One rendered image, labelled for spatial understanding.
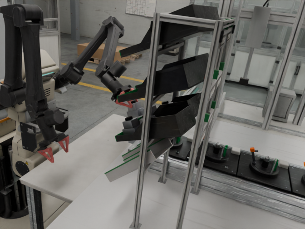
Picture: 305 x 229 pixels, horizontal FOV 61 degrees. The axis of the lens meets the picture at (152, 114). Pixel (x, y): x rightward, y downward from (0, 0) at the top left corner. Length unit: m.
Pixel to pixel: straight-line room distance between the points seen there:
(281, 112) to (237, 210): 1.29
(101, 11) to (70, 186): 9.95
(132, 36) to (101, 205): 9.43
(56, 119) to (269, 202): 1.01
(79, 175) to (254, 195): 0.84
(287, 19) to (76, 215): 1.95
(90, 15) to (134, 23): 1.96
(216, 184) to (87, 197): 0.60
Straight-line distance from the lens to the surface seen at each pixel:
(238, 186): 1.31
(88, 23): 11.34
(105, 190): 1.27
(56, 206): 2.07
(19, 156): 1.66
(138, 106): 1.15
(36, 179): 1.38
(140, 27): 10.22
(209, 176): 1.31
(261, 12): 2.23
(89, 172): 1.39
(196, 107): 1.01
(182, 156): 1.36
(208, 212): 1.25
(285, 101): 2.39
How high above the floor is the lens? 1.69
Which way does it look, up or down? 24 degrees down
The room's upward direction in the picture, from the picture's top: 7 degrees clockwise
